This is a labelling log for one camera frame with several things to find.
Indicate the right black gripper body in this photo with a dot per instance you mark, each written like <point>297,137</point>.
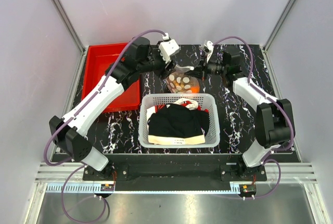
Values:
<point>215,68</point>

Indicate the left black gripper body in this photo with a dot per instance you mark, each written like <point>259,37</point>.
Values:
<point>155,62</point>

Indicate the clear zip top bag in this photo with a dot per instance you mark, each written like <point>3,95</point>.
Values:
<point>178,81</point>

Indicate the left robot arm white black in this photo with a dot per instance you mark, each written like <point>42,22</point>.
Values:
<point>137,57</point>

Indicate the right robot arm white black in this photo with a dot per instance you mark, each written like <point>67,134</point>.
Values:
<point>274,127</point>

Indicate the orange fake fruit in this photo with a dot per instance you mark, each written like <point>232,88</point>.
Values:
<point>194,88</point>

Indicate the white perforated plastic basket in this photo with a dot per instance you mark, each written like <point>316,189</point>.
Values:
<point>205,101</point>

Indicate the red white cloth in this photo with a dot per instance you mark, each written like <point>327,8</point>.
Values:
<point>185,102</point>

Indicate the black cloth in basket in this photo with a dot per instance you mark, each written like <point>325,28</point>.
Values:
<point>177,121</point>

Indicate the red plastic bin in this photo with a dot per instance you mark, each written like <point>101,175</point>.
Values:
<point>99,58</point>

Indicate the beige cloth with label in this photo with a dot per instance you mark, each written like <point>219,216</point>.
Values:
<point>159,140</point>

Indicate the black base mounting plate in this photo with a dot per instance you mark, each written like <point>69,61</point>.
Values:
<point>179,172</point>

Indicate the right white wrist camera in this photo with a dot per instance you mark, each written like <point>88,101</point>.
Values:
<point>208,47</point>

